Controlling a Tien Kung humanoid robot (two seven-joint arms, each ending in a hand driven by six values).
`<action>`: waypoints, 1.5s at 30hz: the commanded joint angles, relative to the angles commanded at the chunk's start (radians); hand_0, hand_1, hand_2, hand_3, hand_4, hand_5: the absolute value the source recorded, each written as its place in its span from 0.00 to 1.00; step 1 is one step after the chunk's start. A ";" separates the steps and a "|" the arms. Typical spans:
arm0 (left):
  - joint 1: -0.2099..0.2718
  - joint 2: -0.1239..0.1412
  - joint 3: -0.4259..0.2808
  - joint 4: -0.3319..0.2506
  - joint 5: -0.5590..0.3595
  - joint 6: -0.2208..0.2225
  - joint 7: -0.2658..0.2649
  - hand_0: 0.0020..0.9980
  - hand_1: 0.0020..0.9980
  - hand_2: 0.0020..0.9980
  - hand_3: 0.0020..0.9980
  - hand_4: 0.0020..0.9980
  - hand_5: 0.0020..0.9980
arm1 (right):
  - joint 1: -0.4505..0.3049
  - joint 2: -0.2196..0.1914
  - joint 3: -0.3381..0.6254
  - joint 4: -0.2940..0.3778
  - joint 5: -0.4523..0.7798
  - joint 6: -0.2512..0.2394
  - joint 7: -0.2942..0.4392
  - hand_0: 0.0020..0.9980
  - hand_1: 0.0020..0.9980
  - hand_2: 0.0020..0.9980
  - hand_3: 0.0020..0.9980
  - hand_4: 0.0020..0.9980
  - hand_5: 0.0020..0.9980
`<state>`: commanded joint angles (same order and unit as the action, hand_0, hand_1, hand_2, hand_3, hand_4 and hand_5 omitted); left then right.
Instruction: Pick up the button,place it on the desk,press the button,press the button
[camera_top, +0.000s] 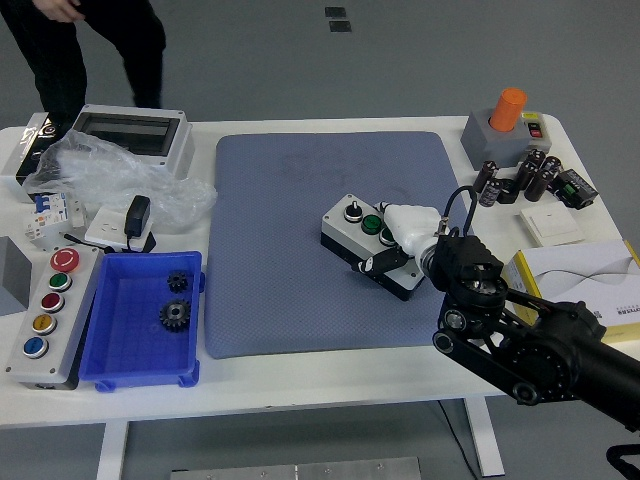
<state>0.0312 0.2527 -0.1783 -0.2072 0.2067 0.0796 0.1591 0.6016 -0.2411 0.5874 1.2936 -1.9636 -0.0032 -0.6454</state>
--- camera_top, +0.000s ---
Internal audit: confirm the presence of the person's right hand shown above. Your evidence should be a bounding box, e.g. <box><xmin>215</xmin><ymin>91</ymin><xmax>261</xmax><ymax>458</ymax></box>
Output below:
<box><xmin>37</xmin><ymin>0</ymin><xmax>84</xmax><ymax>24</ymax></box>

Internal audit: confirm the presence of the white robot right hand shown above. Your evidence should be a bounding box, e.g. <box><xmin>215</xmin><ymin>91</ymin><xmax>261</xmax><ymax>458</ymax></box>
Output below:
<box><xmin>351</xmin><ymin>199</ymin><xmax>444</xmax><ymax>277</ymax></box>

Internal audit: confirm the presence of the grey four-button control box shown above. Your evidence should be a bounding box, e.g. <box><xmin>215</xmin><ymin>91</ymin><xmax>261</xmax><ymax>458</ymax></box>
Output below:
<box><xmin>320</xmin><ymin>193</ymin><xmax>426</xmax><ymax>302</ymax></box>

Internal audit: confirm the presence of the grey five-button control box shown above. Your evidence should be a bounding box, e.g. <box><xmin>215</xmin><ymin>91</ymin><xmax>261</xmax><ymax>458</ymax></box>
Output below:
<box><xmin>4</xmin><ymin>245</ymin><xmax>104</xmax><ymax>391</ymax></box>

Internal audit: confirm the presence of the person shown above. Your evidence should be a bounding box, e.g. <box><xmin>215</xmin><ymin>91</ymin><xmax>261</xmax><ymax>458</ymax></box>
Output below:
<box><xmin>0</xmin><ymin>0</ymin><xmax>167</xmax><ymax>131</ymax></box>

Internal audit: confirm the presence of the black capacitor clamp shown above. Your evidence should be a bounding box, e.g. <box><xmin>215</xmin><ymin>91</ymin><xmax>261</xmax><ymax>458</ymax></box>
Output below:
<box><xmin>497</xmin><ymin>178</ymin><xmax>521</xmax><ymax>205</ymax></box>

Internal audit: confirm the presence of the grey block base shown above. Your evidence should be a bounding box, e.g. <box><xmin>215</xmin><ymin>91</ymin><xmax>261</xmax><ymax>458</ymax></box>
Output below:
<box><xmin>460</xmin><ymin>108</ymin><xmax>534</xmax><ymax>170</ymax></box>

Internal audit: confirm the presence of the grey-blue padded mat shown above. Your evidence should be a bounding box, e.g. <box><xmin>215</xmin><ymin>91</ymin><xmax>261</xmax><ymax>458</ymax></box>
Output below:
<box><xmin>203</xmin><ymin>130</ymin><xmax>481</xmax><ymax>360</ymax></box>

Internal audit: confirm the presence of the grey distribution box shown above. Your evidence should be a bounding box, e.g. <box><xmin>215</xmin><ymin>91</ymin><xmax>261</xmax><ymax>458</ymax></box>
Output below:
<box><xmin>69</xmin><ymin>103</ymin><xmax>196</xmax><ymax>181</ymax></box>

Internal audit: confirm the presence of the orange cylinder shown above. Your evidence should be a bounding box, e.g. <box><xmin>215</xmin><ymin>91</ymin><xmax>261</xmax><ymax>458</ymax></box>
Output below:
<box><xmin>488</xmin><ymin>87</ymin><xmax>528</xmax><ymax>133</ymax></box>

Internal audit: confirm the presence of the white and black device box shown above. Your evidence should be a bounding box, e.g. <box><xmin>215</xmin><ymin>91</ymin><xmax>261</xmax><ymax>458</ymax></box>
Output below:
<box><xmin>0</xmin><ymin>112</ymin><xmax>71</xmax><ymax>204</ymax></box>

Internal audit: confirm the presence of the clear plastic bag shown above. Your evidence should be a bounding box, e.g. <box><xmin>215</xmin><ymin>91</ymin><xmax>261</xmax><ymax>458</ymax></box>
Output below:
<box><xmin>22</xmin><ymin>130</ymin><xmax>219</xmax><ymax>229</ymax></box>

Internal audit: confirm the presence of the black module with green terminal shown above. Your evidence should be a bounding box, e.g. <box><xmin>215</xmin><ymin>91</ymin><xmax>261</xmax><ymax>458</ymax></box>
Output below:
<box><xmin>549</xmin><ymin>168</ymin><xmax>600</xmax><ymax>210</ymax></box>

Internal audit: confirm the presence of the white and yellow cardboard box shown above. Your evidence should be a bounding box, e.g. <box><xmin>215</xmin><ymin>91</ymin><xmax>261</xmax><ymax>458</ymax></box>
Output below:
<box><xmin>502</xmin><ymin>239</ymin><xmax>640</xmax><ymax>344</ymax></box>

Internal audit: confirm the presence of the white and blue circuit breaker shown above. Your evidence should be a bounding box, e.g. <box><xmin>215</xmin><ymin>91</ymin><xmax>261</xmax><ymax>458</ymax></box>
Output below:
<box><xmin>22</xmin><ymin>191</ymin><xmax>89</xmax><ymax>251</ymax></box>

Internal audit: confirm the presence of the black power adapter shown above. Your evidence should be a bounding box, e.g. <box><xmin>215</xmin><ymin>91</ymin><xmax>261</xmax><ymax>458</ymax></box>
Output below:
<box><xmin>123</xmin><ymin>194</ymin><xmax>152</xmax><ymax>240</ymax></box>

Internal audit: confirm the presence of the white table leg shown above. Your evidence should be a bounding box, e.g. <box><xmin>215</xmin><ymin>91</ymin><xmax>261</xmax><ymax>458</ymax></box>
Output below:
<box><xmin>464</xmin><ymin>397</ymin><xmax>506</xmax><ymax>477</ymax></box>
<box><xmin>95</xmin><ymin>422</ymin><xmax>130</xmax><ymax>480</ymax></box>

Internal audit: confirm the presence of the large black gear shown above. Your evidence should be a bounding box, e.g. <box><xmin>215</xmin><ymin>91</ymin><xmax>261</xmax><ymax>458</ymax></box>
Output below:
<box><xmin>158</xmin><ymin>298</ymin><xmax>193</xmax><ymax>330</ymax></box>

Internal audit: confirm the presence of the grey metal plate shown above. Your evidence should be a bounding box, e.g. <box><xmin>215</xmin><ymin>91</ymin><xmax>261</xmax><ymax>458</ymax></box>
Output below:
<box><xmin>169</xmin><ymin>456</ymin><xmax>421</xmax><ymax>480</ymax></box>

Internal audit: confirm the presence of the grey metal box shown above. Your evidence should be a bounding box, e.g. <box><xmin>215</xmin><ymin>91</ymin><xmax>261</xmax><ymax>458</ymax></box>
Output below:
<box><xmin>0</xmin><ymin>235</ymin><xmax>34</xmax><ymax>317</ymax></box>

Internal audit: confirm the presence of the blue plastic bin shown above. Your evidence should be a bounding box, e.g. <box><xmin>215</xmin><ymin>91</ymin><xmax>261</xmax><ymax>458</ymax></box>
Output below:
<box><xmin>78</xmin><ymin>250</ymin><xmax>206</xmax><ymax>393</ymax></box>

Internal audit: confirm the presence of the white wall switch panel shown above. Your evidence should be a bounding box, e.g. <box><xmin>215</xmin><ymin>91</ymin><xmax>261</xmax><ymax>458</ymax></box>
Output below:
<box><xmin>518</xmin><ymin>204</ymin><xmax>586</xmax><ymax>247</ymax></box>

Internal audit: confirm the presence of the white red-black switch box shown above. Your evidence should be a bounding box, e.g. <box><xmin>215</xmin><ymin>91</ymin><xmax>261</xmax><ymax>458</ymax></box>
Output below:
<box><xmin>519</xmin><ymin>110</ymin><xmax>552</xmax><ymax>156</ymax></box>

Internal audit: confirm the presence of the black cable under table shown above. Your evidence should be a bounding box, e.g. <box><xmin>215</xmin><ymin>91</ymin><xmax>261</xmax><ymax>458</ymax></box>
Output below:
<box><xmin>438</xmin><ymin>399</ymin><xmax>481</xmax><ymax>476</ymax></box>

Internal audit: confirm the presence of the white wall socket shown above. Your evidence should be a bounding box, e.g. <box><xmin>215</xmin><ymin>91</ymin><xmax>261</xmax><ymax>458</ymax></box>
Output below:
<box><xmin>83</xmin><ymin>205</ymin><xmax>151</xmax><ymax>251</ymax></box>

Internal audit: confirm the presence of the black adapter cord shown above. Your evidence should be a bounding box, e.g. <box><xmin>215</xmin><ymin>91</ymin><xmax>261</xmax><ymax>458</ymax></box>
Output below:
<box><xmin>58</xmin><ymin>231</ymin><xmax>157</xmax><ymax>255</ymax></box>

